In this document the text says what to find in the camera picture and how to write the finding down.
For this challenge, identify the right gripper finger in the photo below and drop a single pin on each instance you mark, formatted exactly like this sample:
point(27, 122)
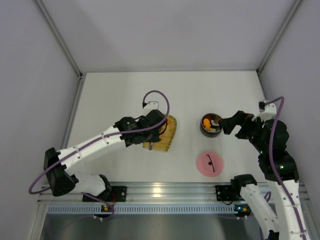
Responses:
point(228, 124)
point(242, 133)

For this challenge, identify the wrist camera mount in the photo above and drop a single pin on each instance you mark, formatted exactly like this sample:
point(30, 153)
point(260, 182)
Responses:
point(266, 111)
point(150, 105)

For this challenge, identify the orange fish cookie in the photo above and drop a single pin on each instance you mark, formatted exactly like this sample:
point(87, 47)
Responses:
point(206, 124)

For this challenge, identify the sushi roll piece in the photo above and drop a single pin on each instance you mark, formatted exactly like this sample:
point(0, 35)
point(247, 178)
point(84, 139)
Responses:
point(214, 122)

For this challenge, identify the pink round lid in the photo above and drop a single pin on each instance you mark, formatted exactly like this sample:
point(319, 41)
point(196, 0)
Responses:
point(210, 164)

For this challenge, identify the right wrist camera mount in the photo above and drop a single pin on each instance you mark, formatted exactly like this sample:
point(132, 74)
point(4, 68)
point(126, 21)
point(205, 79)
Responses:
point(266, 111)

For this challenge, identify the right black base bracket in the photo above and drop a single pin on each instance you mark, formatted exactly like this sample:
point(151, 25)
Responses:
point(227, 193)

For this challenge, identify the left black base bracket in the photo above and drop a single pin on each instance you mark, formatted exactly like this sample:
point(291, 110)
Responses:
point(114, 194)

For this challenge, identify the green bamboo tray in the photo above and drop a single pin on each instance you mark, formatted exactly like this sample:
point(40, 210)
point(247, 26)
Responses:
point(166, 138)

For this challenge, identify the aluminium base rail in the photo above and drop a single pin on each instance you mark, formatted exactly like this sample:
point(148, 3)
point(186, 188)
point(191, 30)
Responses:
point(158, 193)

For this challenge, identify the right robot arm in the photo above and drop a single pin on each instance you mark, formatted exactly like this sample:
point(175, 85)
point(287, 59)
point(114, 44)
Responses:
point(269, 138)

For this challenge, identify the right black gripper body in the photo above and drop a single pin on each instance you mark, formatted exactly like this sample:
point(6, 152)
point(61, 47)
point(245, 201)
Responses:
point(240, 124)

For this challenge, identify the steel lunch box bowl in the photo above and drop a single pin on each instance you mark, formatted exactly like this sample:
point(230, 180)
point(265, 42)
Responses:
point(208, 133)

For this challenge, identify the slotted cable duct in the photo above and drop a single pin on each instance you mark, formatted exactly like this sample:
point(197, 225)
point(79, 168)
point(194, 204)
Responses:
point(141, 209)

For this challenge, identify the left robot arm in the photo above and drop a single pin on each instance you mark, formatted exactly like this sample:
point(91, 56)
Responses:
point(63, 167)

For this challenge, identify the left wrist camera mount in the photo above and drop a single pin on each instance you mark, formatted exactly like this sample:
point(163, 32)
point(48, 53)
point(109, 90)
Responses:
point(150, 105)

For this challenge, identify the black base bracket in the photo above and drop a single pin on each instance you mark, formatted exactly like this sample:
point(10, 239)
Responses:
point(227, 193)
point(114, 194)

